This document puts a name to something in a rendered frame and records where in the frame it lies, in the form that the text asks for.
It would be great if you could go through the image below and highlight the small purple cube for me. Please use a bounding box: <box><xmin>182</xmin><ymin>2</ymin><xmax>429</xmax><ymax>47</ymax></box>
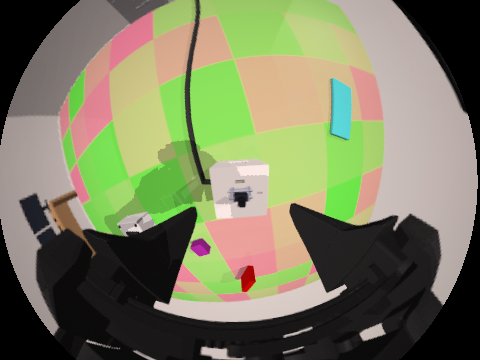
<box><xmin>191</xmin><ymin>239</ymin><xmax>211</xmax><ymax>256</ymax></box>

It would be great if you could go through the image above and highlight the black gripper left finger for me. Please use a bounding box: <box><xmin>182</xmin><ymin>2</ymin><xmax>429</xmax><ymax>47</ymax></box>
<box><xmin>81</xmin><ymin>207</ymin><xmax>197</xmax><ymax>304</ymax></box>

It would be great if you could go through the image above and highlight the light blue rectangular block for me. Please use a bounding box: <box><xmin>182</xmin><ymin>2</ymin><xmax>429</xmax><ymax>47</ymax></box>
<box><xmin>331</xmin><ymin>77</ymin><xmax>352</xmax><ymax>140</ymax></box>

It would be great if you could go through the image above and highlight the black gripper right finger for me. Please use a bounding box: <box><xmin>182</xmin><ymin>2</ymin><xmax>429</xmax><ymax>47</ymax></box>
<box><xmin>289</xmin><ymin>204</ymin><xmax>399</xmax><ymax>293</ymax></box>

